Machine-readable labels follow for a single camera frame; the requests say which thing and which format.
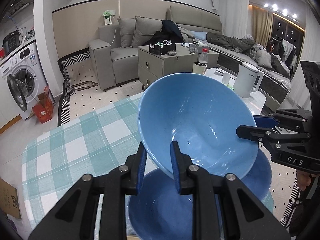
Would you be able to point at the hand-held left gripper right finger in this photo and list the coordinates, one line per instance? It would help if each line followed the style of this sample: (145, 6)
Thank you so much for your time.
(175, 170)

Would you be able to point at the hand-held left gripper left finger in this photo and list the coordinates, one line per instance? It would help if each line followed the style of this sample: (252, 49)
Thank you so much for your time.
(142, 170)

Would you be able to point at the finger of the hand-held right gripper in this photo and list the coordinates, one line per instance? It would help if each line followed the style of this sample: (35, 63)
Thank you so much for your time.
(265, 121)
(252, 132)

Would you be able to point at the blue bowl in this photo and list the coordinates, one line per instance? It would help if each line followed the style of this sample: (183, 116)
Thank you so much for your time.
(200, 110)
(160, 212)
(262, 177)

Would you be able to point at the person's right hand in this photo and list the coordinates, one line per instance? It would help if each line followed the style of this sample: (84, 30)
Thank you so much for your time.
(303, 180)

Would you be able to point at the white electric kettle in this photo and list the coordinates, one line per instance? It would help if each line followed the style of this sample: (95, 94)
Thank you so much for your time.
(246, 80)

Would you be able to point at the grey pillow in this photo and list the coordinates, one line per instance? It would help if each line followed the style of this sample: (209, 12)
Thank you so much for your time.
(262, 57)

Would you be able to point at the teal checked tablecloth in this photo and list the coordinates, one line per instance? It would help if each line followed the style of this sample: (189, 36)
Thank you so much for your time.
(75, 142)

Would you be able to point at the pile of clothes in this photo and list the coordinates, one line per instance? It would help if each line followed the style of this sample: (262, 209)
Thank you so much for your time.
(282, 50)

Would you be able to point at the beige tumbler cup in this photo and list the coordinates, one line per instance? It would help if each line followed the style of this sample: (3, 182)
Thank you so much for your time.
(198, 68)

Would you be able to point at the clear bottle red cap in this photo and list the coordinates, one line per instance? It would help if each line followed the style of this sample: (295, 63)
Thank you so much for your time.
(203, 57)

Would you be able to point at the dark green jacket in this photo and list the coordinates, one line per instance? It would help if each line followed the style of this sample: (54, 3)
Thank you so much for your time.
(225, 41)

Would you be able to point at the beige curtain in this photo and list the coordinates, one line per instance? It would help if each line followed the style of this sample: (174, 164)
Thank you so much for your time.
(262, 25)

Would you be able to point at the grey drawer cabinet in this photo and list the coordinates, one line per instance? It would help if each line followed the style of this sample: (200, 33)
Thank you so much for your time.
(160, 67)

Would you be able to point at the light blue cloth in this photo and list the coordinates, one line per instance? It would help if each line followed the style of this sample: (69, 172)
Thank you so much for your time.
(198, 35)

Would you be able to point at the grey sectional sofa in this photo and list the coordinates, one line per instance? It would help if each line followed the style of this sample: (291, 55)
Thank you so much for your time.
(105, 62)

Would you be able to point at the red cardboard box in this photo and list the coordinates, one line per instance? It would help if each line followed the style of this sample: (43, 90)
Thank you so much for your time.
(42, 112)

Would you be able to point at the black open box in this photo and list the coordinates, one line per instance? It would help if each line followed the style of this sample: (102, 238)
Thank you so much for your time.
(160, 51)

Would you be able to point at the black jacket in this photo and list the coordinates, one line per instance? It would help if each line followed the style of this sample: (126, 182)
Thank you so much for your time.
(172, 30)

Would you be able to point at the printed cardboard box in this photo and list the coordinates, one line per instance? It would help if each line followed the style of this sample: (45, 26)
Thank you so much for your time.
(8, 200)

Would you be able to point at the grey sofa cushion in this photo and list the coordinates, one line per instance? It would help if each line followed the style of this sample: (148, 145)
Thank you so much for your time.
(126, 32)
(146, 30)

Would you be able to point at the white washing machine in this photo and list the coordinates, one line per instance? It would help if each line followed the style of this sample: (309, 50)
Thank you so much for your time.
(27, 62)

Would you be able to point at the small red box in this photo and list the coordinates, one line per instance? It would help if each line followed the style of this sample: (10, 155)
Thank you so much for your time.
(2, 53)

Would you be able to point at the black pressure cooker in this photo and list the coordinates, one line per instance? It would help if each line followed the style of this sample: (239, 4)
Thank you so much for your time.
(12, 42)

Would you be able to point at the range hood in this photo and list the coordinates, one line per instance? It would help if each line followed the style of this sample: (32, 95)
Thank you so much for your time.
(22, 1)

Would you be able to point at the white wall-mounted device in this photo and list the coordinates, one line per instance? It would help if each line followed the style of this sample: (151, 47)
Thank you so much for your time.
(108, 20)

